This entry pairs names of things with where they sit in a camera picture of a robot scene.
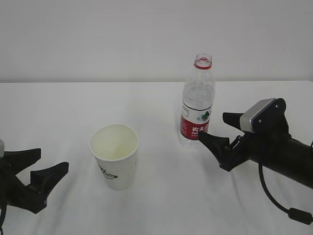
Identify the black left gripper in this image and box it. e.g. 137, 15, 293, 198
0, 148, 69, 214

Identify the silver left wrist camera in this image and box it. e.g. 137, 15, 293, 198
0, 140, 4, 158

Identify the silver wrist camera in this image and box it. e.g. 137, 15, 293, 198
239, 98, 276, 133
0, 140, 4, 158

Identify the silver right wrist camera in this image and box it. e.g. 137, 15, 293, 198
239, 98, 276, 133

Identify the Nongfu Spring water bottle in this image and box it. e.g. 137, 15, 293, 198
179, 53, 215, 149

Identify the black camera cable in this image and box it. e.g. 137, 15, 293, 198
258, 139, 313, 225
0, 203, 7, 231

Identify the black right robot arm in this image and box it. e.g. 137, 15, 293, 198
198, 98, 313, 188

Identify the white paper cup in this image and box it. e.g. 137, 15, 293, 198
89, 124, 139, 191

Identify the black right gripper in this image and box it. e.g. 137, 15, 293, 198
198, 98, 291, 171

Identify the black right camera cable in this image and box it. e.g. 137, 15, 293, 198
258, 139, 313, 225

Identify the black left camera cable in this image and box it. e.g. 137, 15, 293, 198
0, 203, 7, 231

